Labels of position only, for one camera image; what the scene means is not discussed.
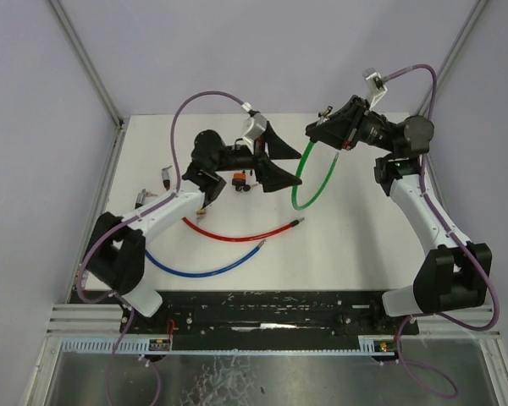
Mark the green cable lock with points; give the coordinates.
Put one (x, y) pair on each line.
(315, 169)

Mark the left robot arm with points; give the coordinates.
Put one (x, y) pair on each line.
(116, 251)

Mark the left aluminium frame post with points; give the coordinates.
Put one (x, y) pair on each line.
(78, 48)

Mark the aluminium frame post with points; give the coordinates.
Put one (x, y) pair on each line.
(78, 48)
(458, 45)

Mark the brass padlock with key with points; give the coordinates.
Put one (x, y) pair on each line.
(200, 215)

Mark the blue cable lock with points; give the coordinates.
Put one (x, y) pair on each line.
(205, 272)

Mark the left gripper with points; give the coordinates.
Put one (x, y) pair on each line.
(266, 171)

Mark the right aluminium frame post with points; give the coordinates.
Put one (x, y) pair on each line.
(458, 45)

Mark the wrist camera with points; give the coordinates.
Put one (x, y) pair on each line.
(256, 125)
(376, 87)

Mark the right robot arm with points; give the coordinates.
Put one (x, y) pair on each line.
(453, 274)

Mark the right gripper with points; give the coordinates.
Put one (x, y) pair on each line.
(344, 128)

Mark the green lock key bunch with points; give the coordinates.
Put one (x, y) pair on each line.
(142, 197)

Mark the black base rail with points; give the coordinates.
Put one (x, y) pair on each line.
(341, 312)

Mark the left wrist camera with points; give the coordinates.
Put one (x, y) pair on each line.
(256, 125)

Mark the orange padlock with keys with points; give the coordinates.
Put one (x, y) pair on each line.
(240, 182)

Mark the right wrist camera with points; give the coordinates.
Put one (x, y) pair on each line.
(376, 87)

